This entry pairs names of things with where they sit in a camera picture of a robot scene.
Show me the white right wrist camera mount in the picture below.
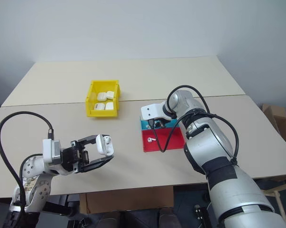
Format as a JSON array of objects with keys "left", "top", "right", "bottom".
[{"left": 140, "top": 103, "right": 169, "bottom": 122}]

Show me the black device with screws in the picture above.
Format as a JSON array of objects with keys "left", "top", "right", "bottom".
[{"left": 193, "top": 203, "right": 211, "bottom": 228}]

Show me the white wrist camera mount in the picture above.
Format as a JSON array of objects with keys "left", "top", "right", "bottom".
[
  {"left": 42, "top": 139, "right": 63, "bottom": 165},
  {"left": 140, "top": 103, "right": 169, "bottom": 122}
]

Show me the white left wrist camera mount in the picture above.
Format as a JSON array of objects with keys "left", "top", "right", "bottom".
[{"left": 42, "top": 139, "right": 63, "bottom": 165}]

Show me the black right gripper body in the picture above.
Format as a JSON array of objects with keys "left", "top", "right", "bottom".
[{"left": 154, "top": 118, "right": 172, "bottom": 128}]

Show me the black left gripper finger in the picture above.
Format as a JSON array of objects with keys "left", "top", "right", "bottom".
[
  {"left": 77, "top": 134, "right": 99, "bottom": 148},
  {"left": 81, "top": 155, "right": 116, "bottom": 173}
]

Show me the dark rounded shape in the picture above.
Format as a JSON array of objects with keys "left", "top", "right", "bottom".
[
  {"left": 157, "top": 206, "right": 179, "bottom": 228},
  {"left": 94, "top": 210, "right": 121, "bottom": 228}
]

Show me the light wooden frame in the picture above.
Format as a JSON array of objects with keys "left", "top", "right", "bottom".
[{"left": 263, "top": 180, "right": 286, "bottom": 211}]

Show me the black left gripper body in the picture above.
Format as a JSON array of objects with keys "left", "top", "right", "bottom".
[{"left": 61, "top": 140, "right": 90, "bottom": 176}]

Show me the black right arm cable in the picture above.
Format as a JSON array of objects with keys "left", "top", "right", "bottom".
[{"left": 149, "top": 85, "right": 240, "bottom": 165}]

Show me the blue open tray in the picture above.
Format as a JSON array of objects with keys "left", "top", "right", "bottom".
[{"left": 139, "top": 115, "right": 181, "bottom": 131}]

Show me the brown cardboard box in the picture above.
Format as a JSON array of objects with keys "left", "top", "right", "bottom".
[{"left": 261, "top": 103, "right": 286, "bottom": 153}]

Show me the red open tray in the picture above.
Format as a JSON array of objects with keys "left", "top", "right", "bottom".
[{"left": 141, "top": 127, "right": 185, "bottom": 153}]

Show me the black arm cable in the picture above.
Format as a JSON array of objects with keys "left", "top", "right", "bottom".
[
  {"left": 0, "top": 111, "right": 55, "bottom": 209},
  {"left": 149, "top": 85, "right": 240, "bottom": 165}
]

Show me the brown cardboard panel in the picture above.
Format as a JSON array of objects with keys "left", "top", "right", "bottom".
[{"left": 79, "top": 186, "right": 175, "bottom": 214}]

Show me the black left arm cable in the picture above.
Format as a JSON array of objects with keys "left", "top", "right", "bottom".
[{"left": 0, "top": 111, "right": 55, "bottom": 209}]

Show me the yellow plastic bin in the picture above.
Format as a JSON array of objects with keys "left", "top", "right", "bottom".
[{"left": 85, "top": 80, "right": 121, "bottom": 118}]

